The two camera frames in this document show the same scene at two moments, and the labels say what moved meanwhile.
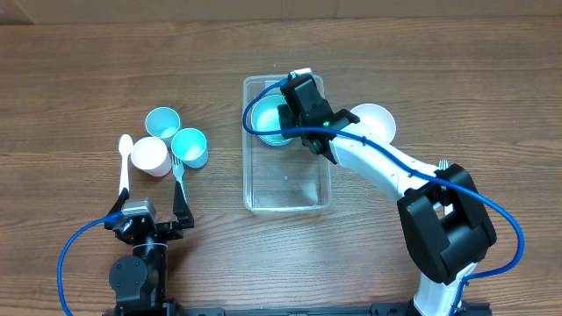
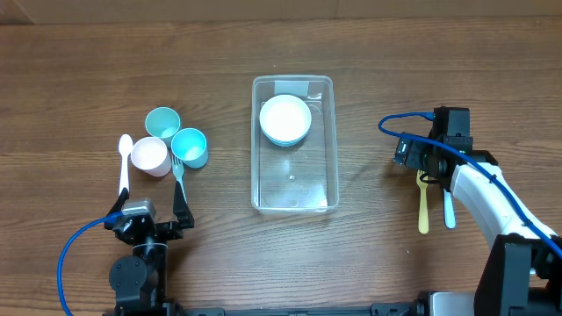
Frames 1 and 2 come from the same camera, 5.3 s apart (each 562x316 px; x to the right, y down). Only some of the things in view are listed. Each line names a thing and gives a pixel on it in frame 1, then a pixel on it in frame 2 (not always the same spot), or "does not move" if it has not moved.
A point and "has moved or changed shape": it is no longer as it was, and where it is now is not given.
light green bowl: x=265 y=117 has moved or changed shape
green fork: x=178 y=169 does not move
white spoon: x=126 y=146 does not move
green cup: x=162 y=122 does not move
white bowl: x=377 y=119 has moved or changed shape
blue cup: x=190 y=145 does not move
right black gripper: x=287 y=112 -> x=414 y=157
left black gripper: x=183 y=211 does not move
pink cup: x=150 y=154 does not move
